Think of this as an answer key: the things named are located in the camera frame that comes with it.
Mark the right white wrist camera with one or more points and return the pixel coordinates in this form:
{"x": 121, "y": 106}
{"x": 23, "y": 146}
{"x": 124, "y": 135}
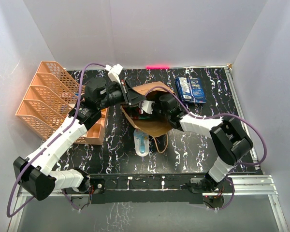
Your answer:
{"x": 146, "y": 107}

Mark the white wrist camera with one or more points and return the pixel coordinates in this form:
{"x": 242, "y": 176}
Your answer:
{"x": 114, "y": 72}
{"x": 146, "y": 107}

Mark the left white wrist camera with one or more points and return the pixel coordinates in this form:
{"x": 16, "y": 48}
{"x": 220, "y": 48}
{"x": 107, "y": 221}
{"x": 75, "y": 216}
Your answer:
{"x": 114, "y": 72}

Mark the orange plastic file organizer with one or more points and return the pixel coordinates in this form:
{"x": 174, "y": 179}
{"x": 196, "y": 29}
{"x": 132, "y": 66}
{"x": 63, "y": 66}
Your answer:
{"x": 50, "y": 96}

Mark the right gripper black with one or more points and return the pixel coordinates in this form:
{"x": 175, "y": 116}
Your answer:
{"x": 155, "y": 105}

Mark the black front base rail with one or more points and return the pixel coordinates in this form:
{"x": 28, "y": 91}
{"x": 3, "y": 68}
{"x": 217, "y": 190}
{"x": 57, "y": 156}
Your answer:
{"x": 146, "y": 188}

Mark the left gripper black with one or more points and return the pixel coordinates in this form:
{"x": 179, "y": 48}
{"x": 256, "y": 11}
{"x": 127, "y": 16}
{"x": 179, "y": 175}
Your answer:
{"x": 130, "y": 96}

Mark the brown paper bag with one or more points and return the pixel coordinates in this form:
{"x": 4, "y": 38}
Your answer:
{"x": 154, "y": 128}

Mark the teal pen blister pack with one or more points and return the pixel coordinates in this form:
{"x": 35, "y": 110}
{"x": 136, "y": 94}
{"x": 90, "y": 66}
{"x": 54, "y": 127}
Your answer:
{"x": 141, "y": 142}

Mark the blue snack packet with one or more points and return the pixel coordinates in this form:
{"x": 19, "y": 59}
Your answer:
{"x": 184, "y": 90}
{"x": 194, "y": 92}

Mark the pink tape strip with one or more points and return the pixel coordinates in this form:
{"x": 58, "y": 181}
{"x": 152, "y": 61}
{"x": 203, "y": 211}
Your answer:
{"x": 157, "y": 66}

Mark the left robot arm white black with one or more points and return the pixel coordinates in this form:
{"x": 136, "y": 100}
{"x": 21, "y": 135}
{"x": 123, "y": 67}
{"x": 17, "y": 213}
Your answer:
{"x": 35, "y": 173}

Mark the red snack packet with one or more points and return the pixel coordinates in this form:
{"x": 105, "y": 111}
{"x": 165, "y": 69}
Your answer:
{"x": 137, "y": 115}

